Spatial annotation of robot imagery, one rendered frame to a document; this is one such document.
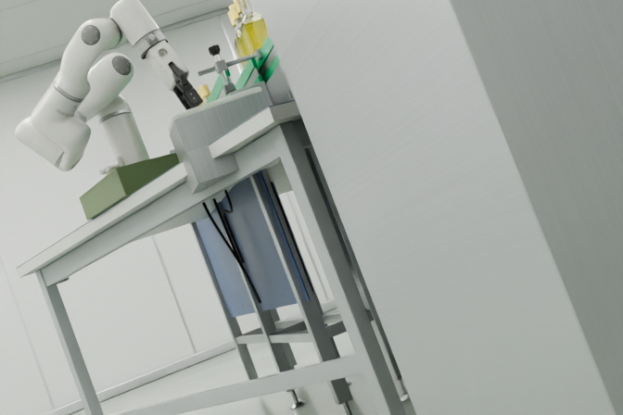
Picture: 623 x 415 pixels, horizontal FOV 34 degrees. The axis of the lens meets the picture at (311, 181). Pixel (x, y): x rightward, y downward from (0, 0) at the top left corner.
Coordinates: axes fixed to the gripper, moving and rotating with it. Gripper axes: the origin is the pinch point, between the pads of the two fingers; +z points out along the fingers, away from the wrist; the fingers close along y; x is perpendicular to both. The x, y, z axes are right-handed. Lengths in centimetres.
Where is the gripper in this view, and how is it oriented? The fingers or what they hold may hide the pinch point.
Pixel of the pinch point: (192, 101)
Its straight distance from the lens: 243.2
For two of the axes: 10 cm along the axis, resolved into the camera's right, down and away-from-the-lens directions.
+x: -7.8, 5.6, -2.8
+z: 5.8, 8.1, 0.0
